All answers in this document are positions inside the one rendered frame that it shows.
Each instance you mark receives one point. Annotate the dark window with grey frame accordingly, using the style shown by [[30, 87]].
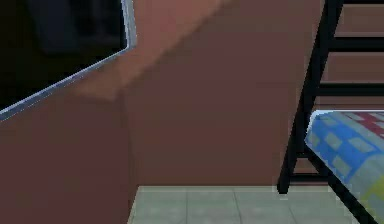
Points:
[[50, 43]]

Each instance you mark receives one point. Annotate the black frame bed, patterned cover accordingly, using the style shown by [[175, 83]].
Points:
[[350, 146]]

